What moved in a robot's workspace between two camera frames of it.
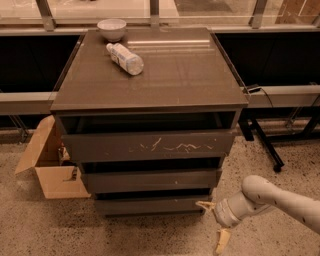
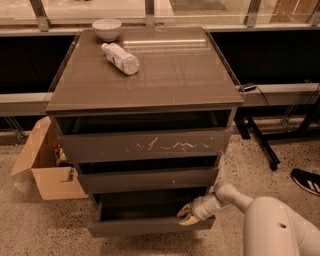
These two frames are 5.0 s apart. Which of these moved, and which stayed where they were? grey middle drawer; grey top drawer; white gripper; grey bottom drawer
Moved: grey bottom drawer; white gripper
Stayed: grey top drawer; grey middle drawer
